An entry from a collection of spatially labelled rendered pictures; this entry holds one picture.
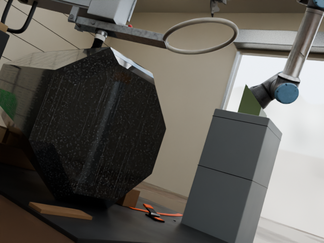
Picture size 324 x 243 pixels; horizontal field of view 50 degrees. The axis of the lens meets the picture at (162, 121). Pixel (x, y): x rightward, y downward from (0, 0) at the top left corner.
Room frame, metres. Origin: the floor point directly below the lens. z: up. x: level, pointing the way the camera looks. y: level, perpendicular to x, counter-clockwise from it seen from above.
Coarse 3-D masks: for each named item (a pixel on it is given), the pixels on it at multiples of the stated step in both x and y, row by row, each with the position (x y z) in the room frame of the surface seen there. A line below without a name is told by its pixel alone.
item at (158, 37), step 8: (72, 16) 2.20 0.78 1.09; (80, 24) 2.24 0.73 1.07; (88, 24) 2.22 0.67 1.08; (96, 24) 2.21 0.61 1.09; (104, 24) 2.19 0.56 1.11; (112, 24) 2.18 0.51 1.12; (112, 32) 2.30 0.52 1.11; (120, 32) 2.17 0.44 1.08; (128, 32) 2.16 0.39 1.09; (136, 32) 2.15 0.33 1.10; (144, 32) 2.14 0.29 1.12; (152, 32) 2.13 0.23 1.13; (128, 40) 2.28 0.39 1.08; (136, 40) 2.24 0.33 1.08; (144, 40) 2.20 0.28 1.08; (152, 40) 2.15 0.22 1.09; (160, 40) 2.11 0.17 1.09
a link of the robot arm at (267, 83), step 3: (279, 72) 2.36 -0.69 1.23; (276, 75) 2.35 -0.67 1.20; (270, 78) 2.38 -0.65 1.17; (273, 78) 2.34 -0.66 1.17; (276, 78) 2.31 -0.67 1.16; (264, 81) 2.41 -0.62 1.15; (267, 81) 2.38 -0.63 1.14; (270, 81) 2.35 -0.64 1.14; (264, 84) 2.38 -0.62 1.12; (267, 84) 2.37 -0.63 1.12; (270, 84) 2.32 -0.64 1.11; (267, 87) 2.36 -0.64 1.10; (270, 93) 2.36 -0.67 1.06; (273, 96) 2.38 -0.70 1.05; (273, 99) 2.41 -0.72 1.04
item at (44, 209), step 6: (30, 204) 1.41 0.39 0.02; (36, 204) 1.40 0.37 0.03; (42, 204) 1.44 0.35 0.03; (36, 210) 1.37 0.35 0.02; (42, 210) 1.35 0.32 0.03; (48, 210) 1.37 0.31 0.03; (54, 210) 1.41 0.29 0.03; (60, 210) 1.44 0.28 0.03; (66, 210) 1.48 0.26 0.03; (72, 210) 1.52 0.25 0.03; (78, 210) 1.57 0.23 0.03; (66, 216) 1.44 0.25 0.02; (72, 216) 1.45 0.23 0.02; (78, 216) 1.47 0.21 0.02; (84, 216) 1.50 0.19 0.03; (90, 216) 1.52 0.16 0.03
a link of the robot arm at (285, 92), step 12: (312, 0) 1.94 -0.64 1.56; (312, 12) 1.96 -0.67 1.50; (300, 24) 2.05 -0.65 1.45; (312, 24) 1.99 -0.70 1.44; (300, 36) 2.04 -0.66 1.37; (312, 36) 2.02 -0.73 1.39; (300, 48) 2.06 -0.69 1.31; (288, 60) 2.14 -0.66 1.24; (300, 60) 2.09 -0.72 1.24; (288, 72) 2.14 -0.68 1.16; (300, 72) 2.15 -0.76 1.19; (276, 84) 2.21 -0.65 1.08; (288, 84) 2.13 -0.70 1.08; (276, 96) 2.19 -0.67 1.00; (288, 96) 2.18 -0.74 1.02
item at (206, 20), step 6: (198, 18) 1.89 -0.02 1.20; (204, 18) 1.88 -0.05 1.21; (210, 18) 1.88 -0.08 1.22; (216, 18) 1.89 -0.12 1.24; (180, 24) 1.93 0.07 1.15; (186, 24) 1.91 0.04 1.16; (192, 24) 1.91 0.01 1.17; (228, 24) 1.93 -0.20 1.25; (234, 24) 1.97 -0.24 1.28; (168, 30) 2.00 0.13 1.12; (174, 30) 1.97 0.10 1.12; (234, 30) 2.02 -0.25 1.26; (168, 36) 2.05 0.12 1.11; (234, 36) 2.11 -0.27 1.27; (228, 42) 2.20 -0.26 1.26; (168, 48) 2.23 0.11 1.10; (174, 48) 2.27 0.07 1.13; (210, 48) 2.32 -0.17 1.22; (216, 48) 2.29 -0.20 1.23
